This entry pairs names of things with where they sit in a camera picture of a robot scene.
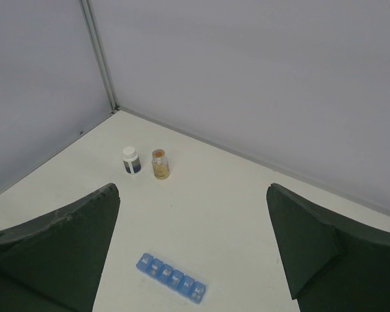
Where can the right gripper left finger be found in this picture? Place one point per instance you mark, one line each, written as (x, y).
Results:
(54, 262)

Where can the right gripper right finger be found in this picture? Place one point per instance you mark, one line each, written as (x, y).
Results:
(331, 262)

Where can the blue weekly pill organizer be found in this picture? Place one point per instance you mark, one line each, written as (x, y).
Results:
(173, 278)

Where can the white cap pill bottle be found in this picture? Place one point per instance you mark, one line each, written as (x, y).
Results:
(131, 160)

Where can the amber pill bottle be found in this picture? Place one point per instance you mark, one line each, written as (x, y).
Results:
(160, 164)

